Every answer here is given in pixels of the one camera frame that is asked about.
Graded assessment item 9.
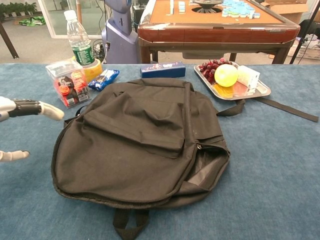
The black mahjong table dial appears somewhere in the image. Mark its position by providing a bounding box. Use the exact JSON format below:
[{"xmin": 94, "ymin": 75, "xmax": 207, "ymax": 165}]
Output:
[{"xmin": 191, "ymin": 0, "xmax": 225, "ymax": 13}]

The white plastic basket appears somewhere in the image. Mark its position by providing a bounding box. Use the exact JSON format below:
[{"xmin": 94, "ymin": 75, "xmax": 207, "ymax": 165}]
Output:
[{"xmin": 287, "ymin": 44, "xmax": 320, "ymax": 60}]

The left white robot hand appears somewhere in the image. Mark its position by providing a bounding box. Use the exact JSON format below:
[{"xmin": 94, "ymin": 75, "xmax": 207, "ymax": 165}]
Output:
[{"xmin": 0, "ymin": 96, "xmax": 65, "ymax": 163}]

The dark wooden table leg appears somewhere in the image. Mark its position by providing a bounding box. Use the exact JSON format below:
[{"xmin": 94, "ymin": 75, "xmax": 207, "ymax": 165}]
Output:
[{"xmin": 0, "ymin": 21, "xmax": 20, "ymax": 60}]

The pile of blue mahjong tiles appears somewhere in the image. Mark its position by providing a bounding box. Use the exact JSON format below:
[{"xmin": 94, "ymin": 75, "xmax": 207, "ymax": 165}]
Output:
[{"xmin": 221, "ymin": 0, "xmax": 261, "ymax": 20}]

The red grapes bunch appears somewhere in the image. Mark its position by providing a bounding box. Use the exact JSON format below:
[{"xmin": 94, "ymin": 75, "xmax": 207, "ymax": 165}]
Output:
[{"xmin": 198, "ymin": 57, "xmax": 237, "ymax": 85}]

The clear plastic snack box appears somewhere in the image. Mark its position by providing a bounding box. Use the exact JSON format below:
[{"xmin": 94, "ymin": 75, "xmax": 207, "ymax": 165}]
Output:
[{"xmin": 45, "ymin": 59, "xmax": 91, "ymax": 110}]

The blue cookie packet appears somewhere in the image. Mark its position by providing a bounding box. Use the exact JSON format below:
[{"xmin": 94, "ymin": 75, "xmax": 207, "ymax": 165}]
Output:
[{"xmin": 87, "ymin": 68, "xmax": 121, "ymax": 92}]

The row of potted plants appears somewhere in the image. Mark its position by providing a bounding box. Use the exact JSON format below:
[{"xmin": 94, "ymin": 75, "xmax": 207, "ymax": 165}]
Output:
[{"xmin": 0, "ymin": 2, "xmax": 38, "ymax": 19}]

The black fabric backpack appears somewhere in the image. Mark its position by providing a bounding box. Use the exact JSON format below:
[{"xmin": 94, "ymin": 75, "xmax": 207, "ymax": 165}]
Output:
[{"xmin": 50, "ymin": 77, "xmax": 320, "ymax": 240}]

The long blue carton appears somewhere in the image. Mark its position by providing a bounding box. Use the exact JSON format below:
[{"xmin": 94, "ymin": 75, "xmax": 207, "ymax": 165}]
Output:
[{"xmin": 139, "ymin": 61, "xmax": 186, "ymax": 79}]

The black tripod stand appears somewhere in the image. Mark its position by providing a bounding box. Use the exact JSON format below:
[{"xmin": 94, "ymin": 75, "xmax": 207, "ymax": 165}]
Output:
[{"xmin": 289, "ymin": 0, "xmax": 320, "ymax": 65}]

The blue purple machine base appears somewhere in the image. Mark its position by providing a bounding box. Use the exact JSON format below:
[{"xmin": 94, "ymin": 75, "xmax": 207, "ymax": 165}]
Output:
[{"xmin": 101, "ymin": 0, "xmax": 139, "ymax": 65}]

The metal tray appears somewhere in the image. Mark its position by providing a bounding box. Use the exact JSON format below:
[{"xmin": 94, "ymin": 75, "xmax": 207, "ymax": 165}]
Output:
[{"xmin": 193, "ymin": 61, "xmax": 272, "ymax": 101}]

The clear water bottle green label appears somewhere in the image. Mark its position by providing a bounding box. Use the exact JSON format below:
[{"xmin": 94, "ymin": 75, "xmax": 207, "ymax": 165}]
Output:
[{"xmin": 63, "ymin": 9, "xmax": 96, "ymax": 66}]

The yellow tape roll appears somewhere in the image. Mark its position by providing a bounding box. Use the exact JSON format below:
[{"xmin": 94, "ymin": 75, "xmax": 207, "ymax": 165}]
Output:
[{"xmin": 71, "ymin": 56, "xmax": 103, "ymax": 83}]

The yellow green apple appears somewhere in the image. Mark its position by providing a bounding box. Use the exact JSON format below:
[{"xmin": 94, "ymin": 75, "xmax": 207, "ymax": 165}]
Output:
[{"xmin": 214, "ymin": 63, "xmax": 239, "ymax": 88}]

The brown mahjong table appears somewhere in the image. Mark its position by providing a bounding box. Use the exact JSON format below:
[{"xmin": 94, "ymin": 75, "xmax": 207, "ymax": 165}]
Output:
[{"xmin": 137, "ymin": 0, "xmax": 301, "ymax": 65}]

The small white carton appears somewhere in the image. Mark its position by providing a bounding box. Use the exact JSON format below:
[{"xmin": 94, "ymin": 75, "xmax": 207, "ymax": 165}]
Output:
[{"xmin": 236, "ymin": 65, "xmax": 261, "ymax": 95}]

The green cloth heap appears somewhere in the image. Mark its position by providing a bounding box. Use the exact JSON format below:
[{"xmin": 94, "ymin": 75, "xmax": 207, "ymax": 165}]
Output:
[{"xmin": 18, "ymin": 16, "xmax": 46, "ymax": 26}]

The cardboard box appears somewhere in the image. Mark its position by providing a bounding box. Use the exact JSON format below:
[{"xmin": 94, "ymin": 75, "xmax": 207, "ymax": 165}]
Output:
[{"xmin": 264, "ymin": 0, "xmax": 311, "ymax": 25}]

